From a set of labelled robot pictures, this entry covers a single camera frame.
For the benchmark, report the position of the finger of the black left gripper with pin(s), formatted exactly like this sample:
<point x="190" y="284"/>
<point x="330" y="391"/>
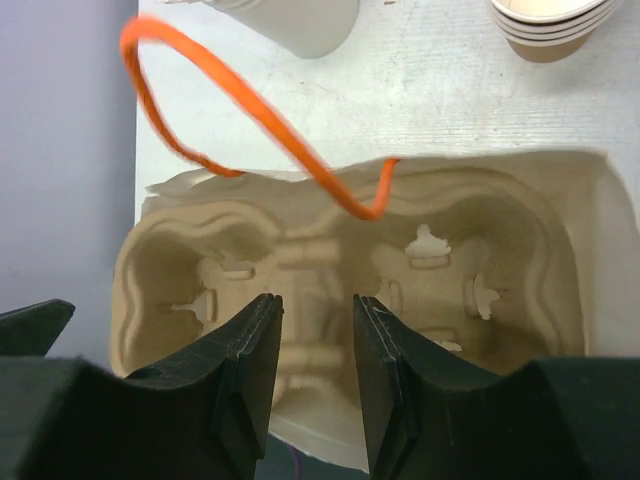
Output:
<point x="32" y="330"/>

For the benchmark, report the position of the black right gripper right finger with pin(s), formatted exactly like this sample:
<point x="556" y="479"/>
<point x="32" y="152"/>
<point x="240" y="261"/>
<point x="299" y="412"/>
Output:
<point x="428" y="414"/>

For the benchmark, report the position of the stack of brown paper cups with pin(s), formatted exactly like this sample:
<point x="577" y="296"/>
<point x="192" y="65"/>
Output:
<point x="549" y="31"/>

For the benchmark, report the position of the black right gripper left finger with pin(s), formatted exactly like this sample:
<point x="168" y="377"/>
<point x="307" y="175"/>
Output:
<point x="200" y="413"/>

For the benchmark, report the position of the white cylindrical straw holder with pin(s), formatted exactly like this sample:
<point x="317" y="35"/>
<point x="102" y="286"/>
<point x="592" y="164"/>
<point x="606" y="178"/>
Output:
<point x="308" y="29"/>

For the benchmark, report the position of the printed paper takeout bag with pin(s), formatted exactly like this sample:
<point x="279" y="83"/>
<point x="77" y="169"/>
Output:
<point x="329" y="424"/>

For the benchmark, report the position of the brown cardboard cup carrier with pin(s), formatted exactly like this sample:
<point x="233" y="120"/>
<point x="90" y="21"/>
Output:
<point x="470" y="258"/>

